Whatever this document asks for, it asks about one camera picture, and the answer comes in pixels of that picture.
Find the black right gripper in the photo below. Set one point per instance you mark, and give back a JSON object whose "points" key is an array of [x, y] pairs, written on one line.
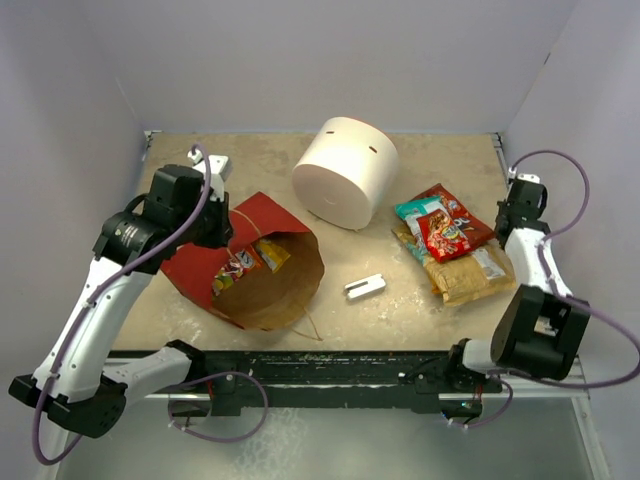
{"points": [[502, 207]]}

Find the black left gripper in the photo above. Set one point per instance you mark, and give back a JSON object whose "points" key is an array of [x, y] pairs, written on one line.
{"points": [[223, 233]]}

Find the tan snack bag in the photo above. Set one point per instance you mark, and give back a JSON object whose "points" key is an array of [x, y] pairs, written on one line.
{"points": [[484, 272]]}

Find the skittles candy packet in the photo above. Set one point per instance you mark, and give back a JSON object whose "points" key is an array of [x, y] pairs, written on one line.
{"points": [[238, 266]]}

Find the teal white snack packet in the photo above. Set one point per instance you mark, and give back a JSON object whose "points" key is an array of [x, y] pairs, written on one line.
{"points": [[409, 213]]}

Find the red paper bag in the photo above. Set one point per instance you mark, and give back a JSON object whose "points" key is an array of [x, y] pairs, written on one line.
{"points": [[261, 300]]}

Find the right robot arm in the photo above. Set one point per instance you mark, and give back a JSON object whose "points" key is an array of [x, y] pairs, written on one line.
{"points": [[539, 333]]}

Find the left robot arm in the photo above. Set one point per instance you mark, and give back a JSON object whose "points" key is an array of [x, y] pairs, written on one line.
{"points": [[73, 386]]}

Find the yellow small snack packet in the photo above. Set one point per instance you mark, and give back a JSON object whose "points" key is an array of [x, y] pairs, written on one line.
{"points": [[273, 255]]}

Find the white cylindrical bin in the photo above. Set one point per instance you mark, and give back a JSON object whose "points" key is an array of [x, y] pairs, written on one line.
{"points": [[345, 172]]}

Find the small white stapler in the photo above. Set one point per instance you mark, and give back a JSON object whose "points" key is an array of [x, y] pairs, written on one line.
{"points": [[364, 288]]}

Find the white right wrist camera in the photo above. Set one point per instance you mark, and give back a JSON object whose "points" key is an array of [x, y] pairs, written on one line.
{"points": [[513, 175]]}

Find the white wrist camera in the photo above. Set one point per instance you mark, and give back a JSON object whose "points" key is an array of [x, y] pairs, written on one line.
{"points": [[220, 167], [513, 175]]}

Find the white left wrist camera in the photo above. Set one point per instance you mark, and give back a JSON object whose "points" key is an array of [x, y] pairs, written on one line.
{"points": [[220, 167]]}

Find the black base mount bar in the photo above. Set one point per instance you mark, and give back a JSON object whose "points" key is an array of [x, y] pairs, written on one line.
{"points": [[379, 379]]}

